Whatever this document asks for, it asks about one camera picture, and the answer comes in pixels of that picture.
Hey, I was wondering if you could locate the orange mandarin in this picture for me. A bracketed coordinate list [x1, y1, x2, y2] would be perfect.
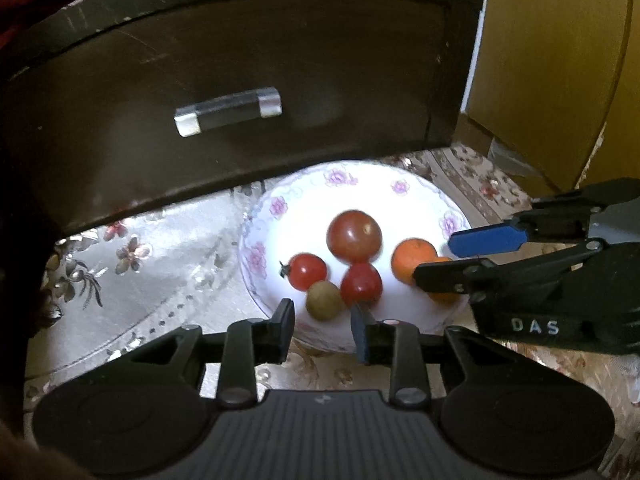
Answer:
[425, 256, 463, 305]
[391, 238, 439, 286]

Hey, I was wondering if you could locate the small red tomato with stem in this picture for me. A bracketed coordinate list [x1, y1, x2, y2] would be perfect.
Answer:
[279, 252, 329, 292]

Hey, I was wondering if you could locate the large dark red tomato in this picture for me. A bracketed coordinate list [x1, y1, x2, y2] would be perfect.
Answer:
[326, 209, 383, 264]

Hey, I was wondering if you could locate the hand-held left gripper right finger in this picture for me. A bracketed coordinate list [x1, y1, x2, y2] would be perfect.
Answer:
[350, 304, 506, 408]

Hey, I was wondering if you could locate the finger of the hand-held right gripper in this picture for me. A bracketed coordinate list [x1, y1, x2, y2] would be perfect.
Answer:
[448, 178, 640, 257]
[414, 239, 604, 306]

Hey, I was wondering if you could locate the yellow wooden cabinet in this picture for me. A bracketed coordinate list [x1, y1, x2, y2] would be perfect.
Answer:
[465, 0, 640, 197]

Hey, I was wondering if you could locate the floral beige tablecloth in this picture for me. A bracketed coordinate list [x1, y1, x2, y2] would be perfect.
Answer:
[25, 145, 640, 480]

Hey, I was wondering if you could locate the brown longan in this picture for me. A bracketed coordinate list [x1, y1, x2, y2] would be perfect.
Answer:
[305, 281, 346, 321]

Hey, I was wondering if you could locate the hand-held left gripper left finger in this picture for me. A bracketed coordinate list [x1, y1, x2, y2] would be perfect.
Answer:
[127, 299, 296, 408]

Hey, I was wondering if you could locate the dark wooden nightstand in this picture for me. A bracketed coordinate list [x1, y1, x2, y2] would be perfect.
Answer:
[0, 0, 487, 241]

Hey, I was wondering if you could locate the white floral bowl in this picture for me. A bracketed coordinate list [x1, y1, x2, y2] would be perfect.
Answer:
[237, 160, 471, 356]

